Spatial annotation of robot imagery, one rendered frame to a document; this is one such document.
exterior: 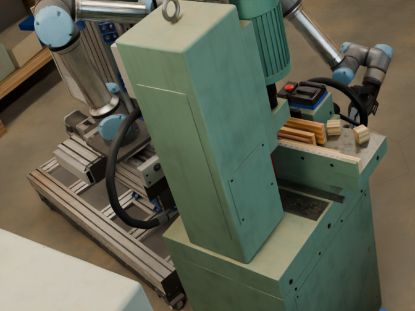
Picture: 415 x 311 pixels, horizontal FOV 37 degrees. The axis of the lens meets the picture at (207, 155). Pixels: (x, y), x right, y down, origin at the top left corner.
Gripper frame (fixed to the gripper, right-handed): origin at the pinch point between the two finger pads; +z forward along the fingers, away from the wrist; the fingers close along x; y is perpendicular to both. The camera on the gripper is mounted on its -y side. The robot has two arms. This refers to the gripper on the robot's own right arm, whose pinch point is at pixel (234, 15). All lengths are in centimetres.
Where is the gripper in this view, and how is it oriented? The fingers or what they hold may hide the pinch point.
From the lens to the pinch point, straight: 190.7
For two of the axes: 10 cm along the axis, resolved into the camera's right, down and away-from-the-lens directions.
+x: 6.0, 0.0, 8.0
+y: 1.7, -9.8, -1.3
